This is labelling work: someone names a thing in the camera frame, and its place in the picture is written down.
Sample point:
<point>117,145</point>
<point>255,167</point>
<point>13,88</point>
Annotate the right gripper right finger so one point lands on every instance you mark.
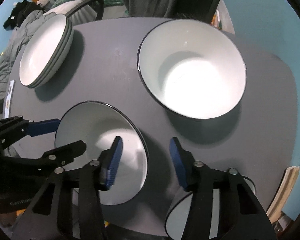
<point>183,164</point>

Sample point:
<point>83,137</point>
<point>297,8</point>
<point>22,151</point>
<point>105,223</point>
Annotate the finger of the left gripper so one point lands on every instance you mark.
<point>35,129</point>
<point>59,157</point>

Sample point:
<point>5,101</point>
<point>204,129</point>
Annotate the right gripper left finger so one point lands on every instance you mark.
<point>109,163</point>

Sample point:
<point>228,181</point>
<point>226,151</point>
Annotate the white ribbed ramekin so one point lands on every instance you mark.
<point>208,214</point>

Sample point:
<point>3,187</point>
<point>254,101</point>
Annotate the light blue smartphone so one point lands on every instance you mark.
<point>8,99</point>

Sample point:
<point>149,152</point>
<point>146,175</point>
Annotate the grey comforter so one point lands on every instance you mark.
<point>20,38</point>

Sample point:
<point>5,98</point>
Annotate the black clothes pile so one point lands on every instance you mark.
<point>19,13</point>

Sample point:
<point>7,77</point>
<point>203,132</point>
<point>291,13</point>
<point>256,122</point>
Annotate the black mesh office chair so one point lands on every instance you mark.
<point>86,11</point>

